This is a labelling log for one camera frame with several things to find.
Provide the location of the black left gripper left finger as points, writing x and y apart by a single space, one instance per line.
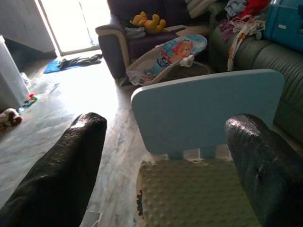
59 179

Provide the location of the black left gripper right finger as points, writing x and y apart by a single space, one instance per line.
270 170

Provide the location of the soft dotted pillow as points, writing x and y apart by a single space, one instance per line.
189 196

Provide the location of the dark green leather sofa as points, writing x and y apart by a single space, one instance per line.
272 56

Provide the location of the brown plush toy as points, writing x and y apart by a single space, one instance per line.
10 117

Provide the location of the small colourful toy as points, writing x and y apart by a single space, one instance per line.
30 99

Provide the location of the light blue child chair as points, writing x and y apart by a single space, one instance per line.
189 113

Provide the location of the white air purifier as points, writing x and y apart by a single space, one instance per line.
11 75

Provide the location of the purple armchair with cream trim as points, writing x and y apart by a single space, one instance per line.
113 45

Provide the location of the blue plastic case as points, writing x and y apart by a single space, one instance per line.
284 23

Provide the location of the baby bouncer with lion print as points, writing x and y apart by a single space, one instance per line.
175 49

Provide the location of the pile of colourful clothes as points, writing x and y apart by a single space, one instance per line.
241 11

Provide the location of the folded grey cloth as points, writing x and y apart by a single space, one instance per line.
135 33

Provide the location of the yellow bear plush toy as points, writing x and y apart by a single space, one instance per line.
151 24

